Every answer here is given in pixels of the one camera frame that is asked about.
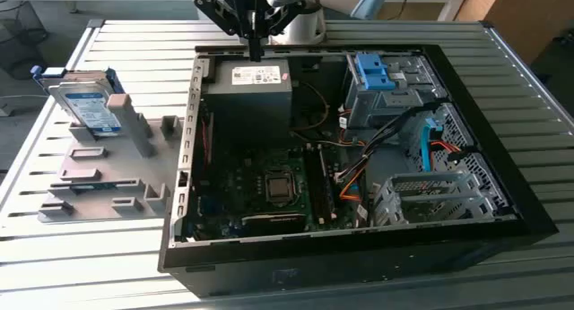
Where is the orange red power wire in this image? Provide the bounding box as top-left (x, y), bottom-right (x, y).
top-left (428, 140), bottom-right (466, 163)

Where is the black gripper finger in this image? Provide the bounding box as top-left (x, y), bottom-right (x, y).
top-left (255, 2), bottom-right (307, 62)
top-left (193, 0), bottom-right (257, 62)

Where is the black PC case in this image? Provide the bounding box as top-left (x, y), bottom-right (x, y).
top-left (157, 43), bottom-right (560, 299)

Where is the CPU socket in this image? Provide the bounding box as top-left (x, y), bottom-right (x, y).
top-left (263, 169), bottom-right (298, 205)

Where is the grey yellow wire bundle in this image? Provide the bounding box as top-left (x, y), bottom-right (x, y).
top-left (290, 130), bottom-right (367, 149)

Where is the grey parts rack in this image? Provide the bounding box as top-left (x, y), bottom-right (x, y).
top-left (38, 93), bottom-right (187, 223)

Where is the orange wire bundle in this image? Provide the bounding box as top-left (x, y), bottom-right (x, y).
top-left (338, 173), bottom-right (365, 203)

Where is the green motherboard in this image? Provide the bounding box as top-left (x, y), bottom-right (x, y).
top-left (193, 145), bottom-right (359, 240)

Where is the grey power supply unit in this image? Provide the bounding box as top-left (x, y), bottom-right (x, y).
top-left (201, 59), bottom-right (295, 136)

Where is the white floor cable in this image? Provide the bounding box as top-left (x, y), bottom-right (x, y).
top-left (0, 93), bottom-right (50, 102)

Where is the blue plastic latch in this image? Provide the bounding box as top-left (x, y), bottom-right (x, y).
top-left (355, 53), bottom-right (399, 91)

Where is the grey metal drive cage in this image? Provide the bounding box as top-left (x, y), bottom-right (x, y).
top-left (343, 52), bottom-right (450, 131)

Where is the hard disk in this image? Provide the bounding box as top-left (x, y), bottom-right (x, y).
top-left (28, 65), bottom-right (126, 138)

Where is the black RAM stick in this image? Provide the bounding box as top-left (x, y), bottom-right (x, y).
top-left (315, 142), bottom-right (338, 222)

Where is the thin yellow wire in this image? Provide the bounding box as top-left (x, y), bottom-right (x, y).
top-left (290, 81), bottom-right (333, 138)

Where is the wooden cabinet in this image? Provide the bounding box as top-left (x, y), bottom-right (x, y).
top-left (457, 0), bottom-right (574, 66)

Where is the silver CPU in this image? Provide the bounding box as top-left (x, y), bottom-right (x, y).
top-left (269, 178), bottom-right (291, 195)

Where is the black mesh waste basket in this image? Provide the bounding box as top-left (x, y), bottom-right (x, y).
top-left (0, 0), bottom-right (50, 81)

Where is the green RAM stick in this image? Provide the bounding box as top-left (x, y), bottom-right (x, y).
top-left (67, 182), bottom-right (122, 192)

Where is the blue wire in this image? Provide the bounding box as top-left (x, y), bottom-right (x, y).
top-left (420, 117), bottom-right (445, 173)

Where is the black graphics card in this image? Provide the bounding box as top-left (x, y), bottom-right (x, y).
top-left (241, 211), bottom-right (309, 235)

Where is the metal disk bay cage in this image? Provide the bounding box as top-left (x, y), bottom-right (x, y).
top-left (370, 171), bottom-right (500, 227)

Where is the black cable bundle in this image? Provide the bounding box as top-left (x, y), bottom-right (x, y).
top-left (334, 102), bottom-right (440, 186)

